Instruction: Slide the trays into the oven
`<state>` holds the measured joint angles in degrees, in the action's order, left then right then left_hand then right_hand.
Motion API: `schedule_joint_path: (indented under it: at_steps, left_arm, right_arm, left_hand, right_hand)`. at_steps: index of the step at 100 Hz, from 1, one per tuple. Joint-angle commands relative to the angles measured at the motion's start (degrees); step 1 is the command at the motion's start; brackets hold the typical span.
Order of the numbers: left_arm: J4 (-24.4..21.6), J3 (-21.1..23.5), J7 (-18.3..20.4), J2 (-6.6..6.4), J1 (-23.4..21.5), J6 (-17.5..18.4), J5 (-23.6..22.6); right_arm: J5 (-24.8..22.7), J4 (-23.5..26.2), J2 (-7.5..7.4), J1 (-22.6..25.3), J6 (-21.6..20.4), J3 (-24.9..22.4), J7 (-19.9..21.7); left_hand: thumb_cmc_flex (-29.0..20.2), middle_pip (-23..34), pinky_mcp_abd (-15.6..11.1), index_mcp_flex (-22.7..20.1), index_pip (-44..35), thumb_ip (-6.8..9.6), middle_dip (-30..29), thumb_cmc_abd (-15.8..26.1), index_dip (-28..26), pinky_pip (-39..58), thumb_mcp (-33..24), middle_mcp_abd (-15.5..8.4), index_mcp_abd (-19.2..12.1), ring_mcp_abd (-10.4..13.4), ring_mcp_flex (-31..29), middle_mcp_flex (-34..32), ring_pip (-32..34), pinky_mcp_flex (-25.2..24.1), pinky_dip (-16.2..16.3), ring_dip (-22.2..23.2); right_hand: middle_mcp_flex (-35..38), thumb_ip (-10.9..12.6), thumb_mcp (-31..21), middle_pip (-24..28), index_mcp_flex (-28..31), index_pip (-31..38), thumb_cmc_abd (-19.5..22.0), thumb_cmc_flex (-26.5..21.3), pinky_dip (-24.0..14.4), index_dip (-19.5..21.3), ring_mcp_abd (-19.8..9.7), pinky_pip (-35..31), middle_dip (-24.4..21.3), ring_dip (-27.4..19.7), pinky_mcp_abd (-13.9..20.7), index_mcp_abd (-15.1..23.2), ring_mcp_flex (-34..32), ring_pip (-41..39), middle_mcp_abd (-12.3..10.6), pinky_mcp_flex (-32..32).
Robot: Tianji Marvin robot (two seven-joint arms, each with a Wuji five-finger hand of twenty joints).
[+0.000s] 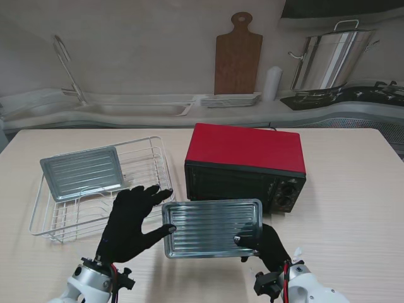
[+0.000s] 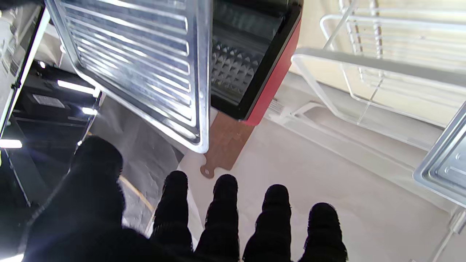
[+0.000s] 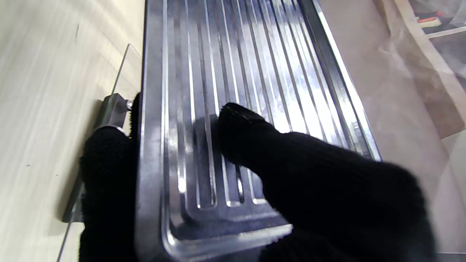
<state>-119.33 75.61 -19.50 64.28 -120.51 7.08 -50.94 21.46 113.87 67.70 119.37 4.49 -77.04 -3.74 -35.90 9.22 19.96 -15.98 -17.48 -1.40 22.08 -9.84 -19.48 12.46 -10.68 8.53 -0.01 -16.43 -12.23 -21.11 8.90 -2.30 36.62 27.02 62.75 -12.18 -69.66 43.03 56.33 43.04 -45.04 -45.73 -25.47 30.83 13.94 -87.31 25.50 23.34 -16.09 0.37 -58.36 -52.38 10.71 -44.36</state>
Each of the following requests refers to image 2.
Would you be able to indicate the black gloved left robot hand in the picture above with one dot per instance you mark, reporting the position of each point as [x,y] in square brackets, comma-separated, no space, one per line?
[87,218]

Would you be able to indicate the ribbed metal baking tray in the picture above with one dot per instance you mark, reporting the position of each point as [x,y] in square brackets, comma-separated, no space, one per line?
[447,163]
[138,62]

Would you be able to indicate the red and black toaster oven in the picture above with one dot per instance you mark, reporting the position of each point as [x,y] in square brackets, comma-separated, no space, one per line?
[276,72]

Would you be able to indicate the brown wooden cutting board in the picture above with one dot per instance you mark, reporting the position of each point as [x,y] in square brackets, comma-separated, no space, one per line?
[225,145]

